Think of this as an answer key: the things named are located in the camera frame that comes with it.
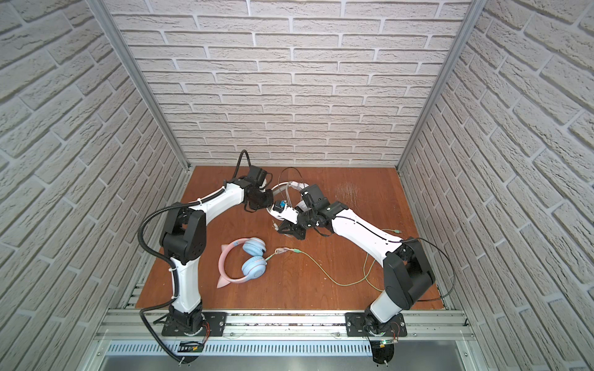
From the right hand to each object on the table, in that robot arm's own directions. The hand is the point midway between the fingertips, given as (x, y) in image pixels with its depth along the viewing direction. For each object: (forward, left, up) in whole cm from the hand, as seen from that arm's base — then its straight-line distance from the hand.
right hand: (282, 226), depth 79 cm
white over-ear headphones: (+20, -6, -3) cm, 22 cm away
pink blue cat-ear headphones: (-10, +11, -9) cm, 18 cm away
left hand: (+18, +4, -9) cm, 21 cm away
